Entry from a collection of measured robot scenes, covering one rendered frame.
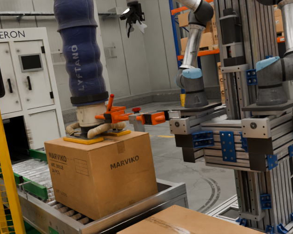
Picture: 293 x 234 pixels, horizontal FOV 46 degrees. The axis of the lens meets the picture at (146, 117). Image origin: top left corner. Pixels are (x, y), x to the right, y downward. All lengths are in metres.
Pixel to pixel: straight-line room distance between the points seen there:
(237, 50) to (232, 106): 0.32
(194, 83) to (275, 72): 0.51
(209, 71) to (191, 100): 9.86
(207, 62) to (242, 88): 9.97
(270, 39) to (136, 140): 0.98
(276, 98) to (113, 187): 0.95
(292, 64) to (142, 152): 0.90
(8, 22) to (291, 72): 10.01
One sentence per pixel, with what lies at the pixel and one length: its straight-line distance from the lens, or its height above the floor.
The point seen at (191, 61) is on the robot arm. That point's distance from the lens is 2.24.
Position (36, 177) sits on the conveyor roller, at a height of 0.53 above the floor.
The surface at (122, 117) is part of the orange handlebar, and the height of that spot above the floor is 1.08.
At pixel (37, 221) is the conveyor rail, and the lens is 2.35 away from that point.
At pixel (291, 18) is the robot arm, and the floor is 1.45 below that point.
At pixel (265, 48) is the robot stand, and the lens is 2.12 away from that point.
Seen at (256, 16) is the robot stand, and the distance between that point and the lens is 2.07.
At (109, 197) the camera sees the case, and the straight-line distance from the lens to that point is 1.87.
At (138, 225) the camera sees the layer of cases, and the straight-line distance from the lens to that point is 1.80.
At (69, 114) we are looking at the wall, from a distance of 11.54.
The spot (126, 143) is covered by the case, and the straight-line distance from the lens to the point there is 1.88.
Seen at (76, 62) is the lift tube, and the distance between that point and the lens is 2.00.
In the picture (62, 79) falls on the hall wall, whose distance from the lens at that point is 11.65.
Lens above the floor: 1.30
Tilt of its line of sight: 8 degrees down
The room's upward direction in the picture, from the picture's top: 9 degrees counter-clockwise
